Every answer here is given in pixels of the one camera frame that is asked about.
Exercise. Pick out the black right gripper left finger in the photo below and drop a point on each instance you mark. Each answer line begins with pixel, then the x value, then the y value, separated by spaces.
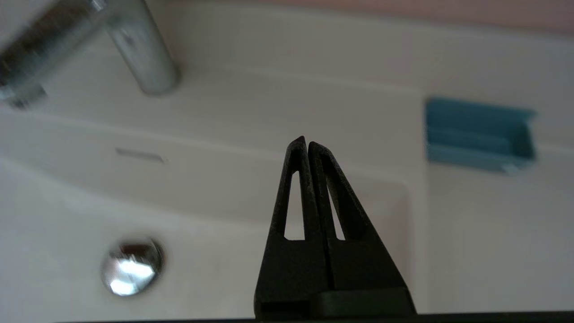
pixel 291 269

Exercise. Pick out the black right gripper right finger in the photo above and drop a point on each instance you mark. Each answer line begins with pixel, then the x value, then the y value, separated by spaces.
pixel 358 269

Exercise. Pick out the beige sink basin countertop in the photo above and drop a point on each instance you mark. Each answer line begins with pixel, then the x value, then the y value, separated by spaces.
pixel 202 202

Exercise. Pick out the chrome sink drain stopper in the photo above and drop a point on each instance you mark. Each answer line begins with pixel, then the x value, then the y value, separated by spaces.
pixel 132 269

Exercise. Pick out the chrome faucet spout body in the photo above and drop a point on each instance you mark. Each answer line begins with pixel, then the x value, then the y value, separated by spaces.
pixel 143 54

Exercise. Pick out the blue plastic soap dish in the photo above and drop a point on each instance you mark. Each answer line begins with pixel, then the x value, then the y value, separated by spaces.
pixel 475 134

